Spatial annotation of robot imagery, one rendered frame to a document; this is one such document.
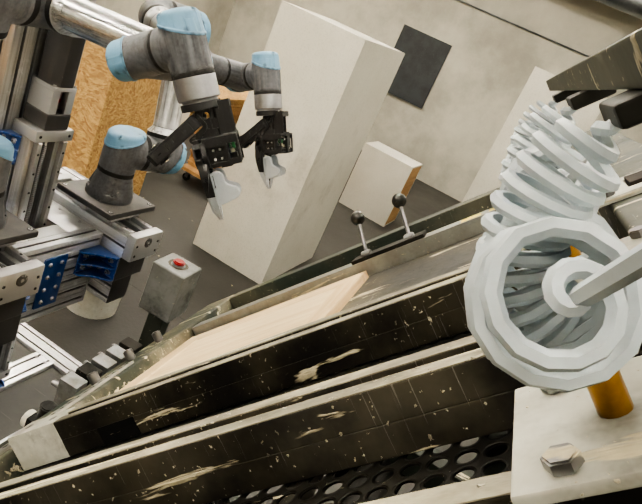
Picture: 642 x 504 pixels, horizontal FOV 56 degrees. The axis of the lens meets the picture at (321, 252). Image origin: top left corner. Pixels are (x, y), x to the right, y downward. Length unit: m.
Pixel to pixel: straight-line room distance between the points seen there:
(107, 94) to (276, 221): 1.36
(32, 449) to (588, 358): 1.15
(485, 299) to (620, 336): 0.04
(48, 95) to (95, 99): 1.63
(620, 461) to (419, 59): 9.50
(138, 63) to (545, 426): 0.95
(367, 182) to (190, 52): 5.60
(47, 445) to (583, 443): 1.07
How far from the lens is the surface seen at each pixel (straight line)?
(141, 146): 2.02
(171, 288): 2.01
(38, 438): 1.27
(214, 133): 1.10
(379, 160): 6.54
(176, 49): 1.08
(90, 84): 3.48
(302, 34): 3.93
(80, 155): 3.56
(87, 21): 1.39
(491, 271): 0.22
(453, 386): 0.54
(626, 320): 0.23
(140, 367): 1.60
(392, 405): 0.56
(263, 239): 4.12
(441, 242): 1.48
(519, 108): 5.08
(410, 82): 9.73
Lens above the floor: 1.86
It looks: 21 degrees down
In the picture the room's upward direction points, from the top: 25 degrees clockwise
